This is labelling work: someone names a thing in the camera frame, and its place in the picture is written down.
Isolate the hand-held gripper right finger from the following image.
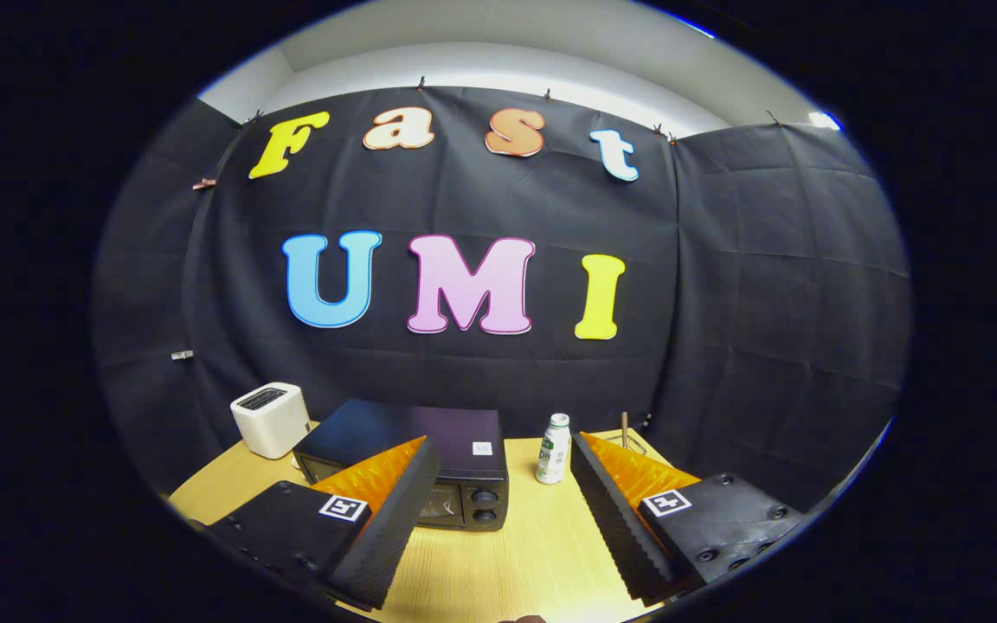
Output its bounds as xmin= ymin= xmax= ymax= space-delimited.
xmin=569 ymin=431 xmax=811 ymax=605

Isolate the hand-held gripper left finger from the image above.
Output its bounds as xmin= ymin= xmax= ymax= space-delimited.
xmin=201 ymin=435 xmax=441 ymax=611

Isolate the black toaster oven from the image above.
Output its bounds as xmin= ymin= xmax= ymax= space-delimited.
xmin=293 ymin=398 xmax=510 ymax=532

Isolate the white bread toaster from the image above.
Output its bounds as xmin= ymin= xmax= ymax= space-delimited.
xmin=230 ymin=382 xmax=312 ymax=459

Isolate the white bottle green label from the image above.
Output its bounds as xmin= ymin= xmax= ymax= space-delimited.
xmin=535 ymin=413 xmax=571 ymax=485

